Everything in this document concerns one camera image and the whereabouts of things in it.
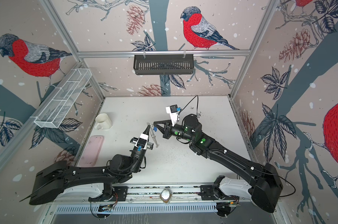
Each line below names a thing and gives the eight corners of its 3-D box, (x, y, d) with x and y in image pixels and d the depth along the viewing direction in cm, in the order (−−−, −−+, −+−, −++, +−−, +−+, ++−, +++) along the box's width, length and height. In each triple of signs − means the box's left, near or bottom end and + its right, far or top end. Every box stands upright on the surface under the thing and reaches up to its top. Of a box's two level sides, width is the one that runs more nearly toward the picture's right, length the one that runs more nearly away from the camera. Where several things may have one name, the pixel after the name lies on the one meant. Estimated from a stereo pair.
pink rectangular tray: (78, 166, 85) (76, 165, 83) (91, 137, 98) (89, 135, 96) (94, 166, 85) (93, 165, 83) (105, 137, 98) (104, 135, 96)
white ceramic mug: (100, 132, 99) (94, 125, 92) (99, 123, 105) (94, 115, 97) (112, 128, 101) (108, 121, 94) (111, 119, 107) (106, 111, 100)
